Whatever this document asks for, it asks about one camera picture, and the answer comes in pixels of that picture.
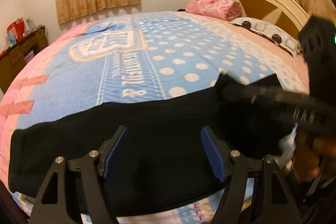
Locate black trousers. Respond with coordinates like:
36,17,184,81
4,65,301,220
9,75,293,217

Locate person's right hand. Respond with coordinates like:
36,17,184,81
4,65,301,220
294,127,335,182

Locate white patterned pillow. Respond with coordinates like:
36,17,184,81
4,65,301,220
230,17,301,58

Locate cream wooden headboard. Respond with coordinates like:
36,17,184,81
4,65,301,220
238,0,309,39

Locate pink floral folded blanket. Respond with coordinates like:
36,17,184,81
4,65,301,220
185,0,242,21

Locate dark wooden desk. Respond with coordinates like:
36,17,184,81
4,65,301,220
0,26,49,94

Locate colourful patterned bedspread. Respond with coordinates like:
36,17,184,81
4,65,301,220
1,12,308,182

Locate red gift bag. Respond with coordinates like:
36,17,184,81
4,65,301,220
7,18,25,42

